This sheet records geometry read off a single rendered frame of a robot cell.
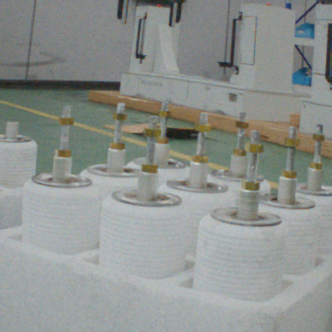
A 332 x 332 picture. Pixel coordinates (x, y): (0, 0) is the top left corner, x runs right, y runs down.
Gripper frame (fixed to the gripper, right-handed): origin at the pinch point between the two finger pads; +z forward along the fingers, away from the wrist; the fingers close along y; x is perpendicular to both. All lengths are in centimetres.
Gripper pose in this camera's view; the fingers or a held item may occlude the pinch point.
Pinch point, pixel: (148, 16)
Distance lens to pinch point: 104.0
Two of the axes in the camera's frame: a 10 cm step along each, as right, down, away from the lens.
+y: -9.9, -0.5, -1.5
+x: 1.3, 3.0, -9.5
